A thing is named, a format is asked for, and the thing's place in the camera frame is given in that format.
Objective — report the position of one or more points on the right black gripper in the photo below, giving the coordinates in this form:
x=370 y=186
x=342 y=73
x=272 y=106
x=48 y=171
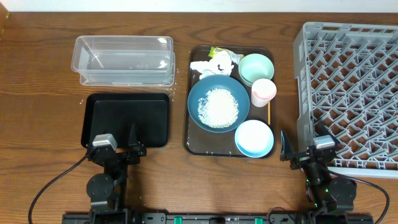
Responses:
x=288 y=152

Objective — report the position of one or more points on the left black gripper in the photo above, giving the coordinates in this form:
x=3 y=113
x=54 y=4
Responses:
x=121 y=155

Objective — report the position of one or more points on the light blue bowl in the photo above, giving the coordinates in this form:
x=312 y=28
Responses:
x=254 y=138

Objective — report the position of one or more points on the pink plastic cup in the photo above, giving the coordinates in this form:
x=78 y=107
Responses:
x=262 y=92

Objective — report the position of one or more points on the mint green bowl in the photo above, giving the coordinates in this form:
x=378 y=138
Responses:
x=255 y=66

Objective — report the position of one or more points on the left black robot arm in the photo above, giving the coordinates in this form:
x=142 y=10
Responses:
x=107 y=189

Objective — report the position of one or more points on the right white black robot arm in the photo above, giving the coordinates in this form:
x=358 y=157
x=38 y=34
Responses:
x=330 y=194

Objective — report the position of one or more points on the grey dishwasher rack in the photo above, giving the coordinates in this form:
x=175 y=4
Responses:
x=347 y=81

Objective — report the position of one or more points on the black plastic tray bin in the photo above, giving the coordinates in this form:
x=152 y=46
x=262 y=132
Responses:
x=117 y=113

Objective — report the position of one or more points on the wooden chopstick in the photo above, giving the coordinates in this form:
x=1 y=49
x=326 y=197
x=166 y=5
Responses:
x=269 y=113

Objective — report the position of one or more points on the dark brown serving tray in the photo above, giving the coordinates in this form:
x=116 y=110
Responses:
x=200 y=142

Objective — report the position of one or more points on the clear plastic container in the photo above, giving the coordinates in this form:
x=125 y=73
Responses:
x=124 y=60

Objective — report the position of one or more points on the pile of white rice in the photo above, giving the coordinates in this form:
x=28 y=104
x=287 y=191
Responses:
x=218 y=108

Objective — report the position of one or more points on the dark blue plate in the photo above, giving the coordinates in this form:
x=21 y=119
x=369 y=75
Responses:
x=218 y=81

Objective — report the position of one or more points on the crumpled white paper napkin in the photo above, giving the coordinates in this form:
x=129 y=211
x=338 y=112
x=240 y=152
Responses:
x=220 y=64

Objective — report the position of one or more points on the yellow green snack wrapper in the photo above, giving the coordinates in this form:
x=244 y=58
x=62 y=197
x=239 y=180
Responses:
x=235 y=58

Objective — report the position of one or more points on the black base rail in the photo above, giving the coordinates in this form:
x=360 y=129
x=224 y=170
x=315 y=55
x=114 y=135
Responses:
x=161 y=218

